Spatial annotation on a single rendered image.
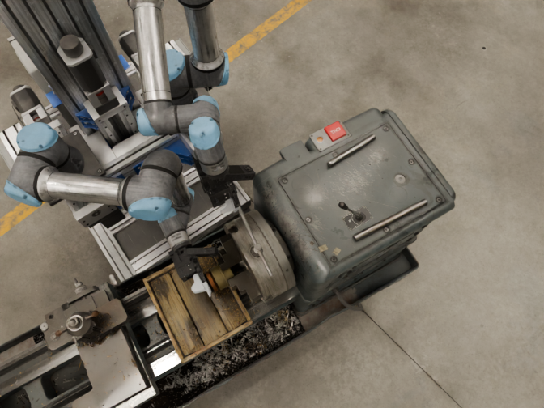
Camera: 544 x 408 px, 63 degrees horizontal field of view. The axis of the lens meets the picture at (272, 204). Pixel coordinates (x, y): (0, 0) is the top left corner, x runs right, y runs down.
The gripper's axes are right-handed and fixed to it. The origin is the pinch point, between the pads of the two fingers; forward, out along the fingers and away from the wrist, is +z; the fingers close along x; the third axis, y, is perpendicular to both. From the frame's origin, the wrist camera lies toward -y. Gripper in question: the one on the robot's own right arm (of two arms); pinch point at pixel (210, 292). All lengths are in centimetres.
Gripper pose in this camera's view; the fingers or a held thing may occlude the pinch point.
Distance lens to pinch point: 160.4
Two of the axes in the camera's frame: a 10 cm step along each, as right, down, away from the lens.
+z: 4.8, 8.3, -3.1
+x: 0.2, -3.6, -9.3
